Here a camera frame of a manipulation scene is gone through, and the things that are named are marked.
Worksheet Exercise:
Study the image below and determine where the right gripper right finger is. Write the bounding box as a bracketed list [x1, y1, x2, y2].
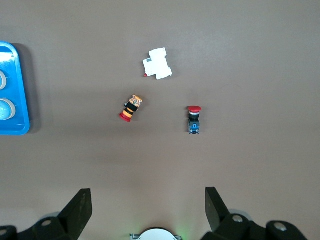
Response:
[199, 186, 308, 240]

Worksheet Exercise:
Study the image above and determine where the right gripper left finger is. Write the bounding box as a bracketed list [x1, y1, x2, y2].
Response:
[0, 188, 93, 240]

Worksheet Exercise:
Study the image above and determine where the blue round knob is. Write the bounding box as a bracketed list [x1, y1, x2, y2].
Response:
[0, 97, 17, 121]

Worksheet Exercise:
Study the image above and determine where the light blue call bell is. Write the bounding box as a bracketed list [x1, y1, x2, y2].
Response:
[0, 69, 8, 91]

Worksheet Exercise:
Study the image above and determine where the red emergency stop button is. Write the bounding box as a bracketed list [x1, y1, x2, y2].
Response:
[186, 105, 203, 135]

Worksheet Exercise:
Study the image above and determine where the blue plastic tray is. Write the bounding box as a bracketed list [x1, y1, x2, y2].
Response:
[0, 41, 31, 136]

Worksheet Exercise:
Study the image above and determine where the brown table cover sheet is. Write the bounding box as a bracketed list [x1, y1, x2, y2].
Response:
[0, 0, 320, 240]

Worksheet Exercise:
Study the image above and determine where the white circuit breaker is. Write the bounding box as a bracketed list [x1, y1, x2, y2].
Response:
[142, 47, 173, 81]

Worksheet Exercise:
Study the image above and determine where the orange black red-capped switch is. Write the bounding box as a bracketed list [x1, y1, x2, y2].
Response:
[119, 94, 144, 123]

